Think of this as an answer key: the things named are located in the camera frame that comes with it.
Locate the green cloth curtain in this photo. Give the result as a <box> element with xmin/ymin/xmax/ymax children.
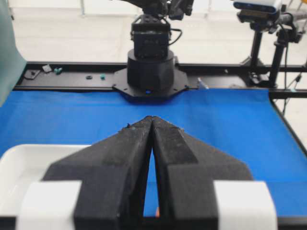
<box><xmin>0</xmin><ymin>0</ymin><xmax>27</xmax><ymax>105</ymax></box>

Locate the black camera stand pole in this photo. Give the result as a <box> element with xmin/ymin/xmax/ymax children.
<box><xmin>237</xmin><ymin>10</ymin><xmax>280</xmax><ymax>87</ymax></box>

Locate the small teal plastic piece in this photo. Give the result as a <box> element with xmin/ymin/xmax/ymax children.
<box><xmin>100</xmin><ymin>74</ymin><xmax>106</xmax><ymax>81</ymax></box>

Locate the black aluminium table frame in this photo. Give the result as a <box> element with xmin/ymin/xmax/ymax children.
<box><xmin>15</xmin><ymin>63</ymin><xmax>307</xmax><ymax>154</ymax></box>

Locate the white plastic case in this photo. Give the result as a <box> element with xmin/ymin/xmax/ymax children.
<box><xmin>0</xmin><ymin>144</ymin><xmax>85</xmax><ymax>217</ymax></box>

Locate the white small bracket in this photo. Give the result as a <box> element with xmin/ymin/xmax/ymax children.
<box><xmin>42</xmin><ymin>65</ymin><xmax>52</xmax><ymax>73</ymax></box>

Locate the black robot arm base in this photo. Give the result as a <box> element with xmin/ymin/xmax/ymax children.
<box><xmin>112</xmin><ymin>0</ymin><xmax>194</xmax><ymax>98</ymax></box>

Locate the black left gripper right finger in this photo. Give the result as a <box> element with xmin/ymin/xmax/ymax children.
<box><xmin>152</xmin><ymin>115</ymin><xmax>279</xmax><ymax>230</ymax></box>

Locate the blue table mat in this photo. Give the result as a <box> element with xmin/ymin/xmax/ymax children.
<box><xmin>0</xmin><ymin>89</ymin><xmax>307</xmax><ymax>216</ymax></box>

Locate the blue grey depth camera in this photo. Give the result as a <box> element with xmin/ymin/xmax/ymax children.
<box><xmin>233</xmin><ymin>0</ymin><xmax>282</xmax><ymax>13</ymax></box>

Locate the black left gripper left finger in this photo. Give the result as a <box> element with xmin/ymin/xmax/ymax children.
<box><xmin>17</xmin><ymin>115</ymin><xmax>154</xmax><ymax>230</ymax></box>

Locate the small teal plastic clip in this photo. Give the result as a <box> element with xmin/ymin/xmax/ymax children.
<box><xmin>54</xmin><ymin>68</ymin><xmax>63</xmax><ymax>75</ymax></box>

